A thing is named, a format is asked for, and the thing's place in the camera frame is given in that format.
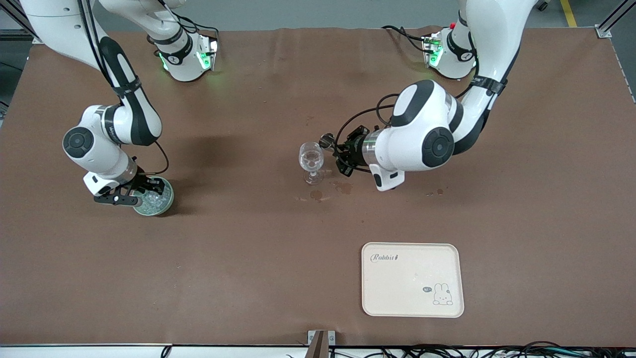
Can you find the clear ice cubes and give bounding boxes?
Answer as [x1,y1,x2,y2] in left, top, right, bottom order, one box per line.
[139,189,168,212]

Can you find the clear wine glass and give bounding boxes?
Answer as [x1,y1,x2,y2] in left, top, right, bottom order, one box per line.
[298,142,325,185]

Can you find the green ceramic bowl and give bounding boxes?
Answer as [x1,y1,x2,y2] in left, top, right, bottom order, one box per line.
[131,177,175,217]

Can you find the brown table cover sheet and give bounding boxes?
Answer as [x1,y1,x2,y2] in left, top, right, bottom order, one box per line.
[0,25,636,347]

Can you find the cream rabbit print tray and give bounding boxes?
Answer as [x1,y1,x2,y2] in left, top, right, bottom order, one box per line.
[361,242,465,318]

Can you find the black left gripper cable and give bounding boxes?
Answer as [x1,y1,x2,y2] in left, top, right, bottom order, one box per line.
[334,92,400,175]

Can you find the black left arm base cable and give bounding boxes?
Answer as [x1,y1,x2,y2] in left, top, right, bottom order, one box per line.
[382,25,430,54]

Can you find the black arm base cable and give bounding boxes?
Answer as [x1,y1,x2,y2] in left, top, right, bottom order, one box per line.
[159,0,221,45]
[382,25,430,54]

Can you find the black right arm base cable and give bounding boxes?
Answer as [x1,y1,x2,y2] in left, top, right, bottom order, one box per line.
[159,0,221,45]

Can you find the grey metal bracket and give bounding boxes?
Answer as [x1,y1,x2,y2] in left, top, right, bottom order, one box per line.
[307,330,336,347]

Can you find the brown vertical post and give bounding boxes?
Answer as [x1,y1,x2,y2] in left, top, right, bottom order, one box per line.
[307,332,326,358]

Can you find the aluminium frame post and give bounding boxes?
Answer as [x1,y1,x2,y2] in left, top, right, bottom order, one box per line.
[0,0,40,44]
[595,0,636,39]

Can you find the tangled black cables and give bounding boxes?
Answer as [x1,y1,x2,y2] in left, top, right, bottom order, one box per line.
[328,341,636,358]

